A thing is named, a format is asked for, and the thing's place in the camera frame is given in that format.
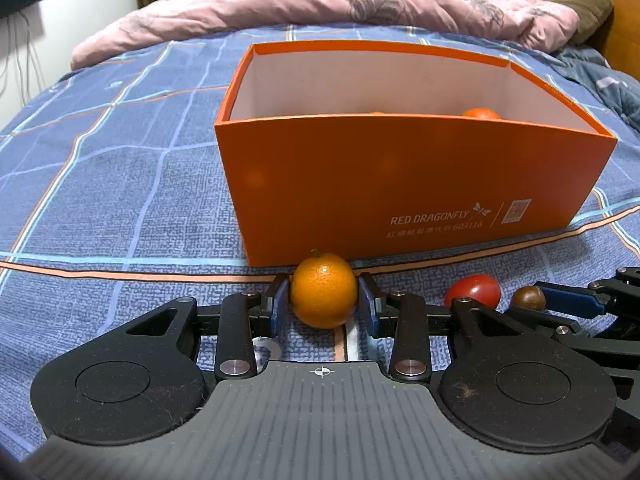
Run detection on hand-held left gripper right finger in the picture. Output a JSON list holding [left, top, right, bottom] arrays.
[[358, 273, 531, 382]]

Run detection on wooden headboard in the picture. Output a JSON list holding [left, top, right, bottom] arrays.
[[517, 0, 640, 81]]

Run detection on hanging cables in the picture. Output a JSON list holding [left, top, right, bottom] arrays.
[[0, 10, 42, 106]]

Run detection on pink quilt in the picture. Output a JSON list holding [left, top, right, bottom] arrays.
[[70, 0, 581, 71]]

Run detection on grey-blue crumpled clothing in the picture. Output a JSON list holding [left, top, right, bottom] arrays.
[[552, 45, 640, 134]]

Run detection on blue plaid bedsheet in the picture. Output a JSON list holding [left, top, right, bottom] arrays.
[[0, 25, 640, 461]]

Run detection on brown pillow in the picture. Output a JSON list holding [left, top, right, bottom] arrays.
[[520, 0, 615, 45]]

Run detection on orange cardboard box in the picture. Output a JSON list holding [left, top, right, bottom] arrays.
[[214, 40, 619, 267]]

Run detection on red cherry tomato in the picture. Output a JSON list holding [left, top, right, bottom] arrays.
[[444, 274, 502, 311]]

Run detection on pile of small oranges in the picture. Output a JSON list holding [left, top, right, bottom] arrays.
[[367, 107, 502, 121]]

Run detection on dark brown cherry tomato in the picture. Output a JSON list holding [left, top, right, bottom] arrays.
[[510, 285, 547, 312]]

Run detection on stemmed mandarin fruit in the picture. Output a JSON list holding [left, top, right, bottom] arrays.
[[290, 249, 359, 330]]

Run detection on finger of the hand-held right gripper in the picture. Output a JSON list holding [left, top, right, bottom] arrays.
[[535, 266, 640, 321], [500, 307, 640, 363]]

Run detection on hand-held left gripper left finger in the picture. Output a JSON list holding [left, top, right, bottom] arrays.
[[125, 274, 292, 382]]

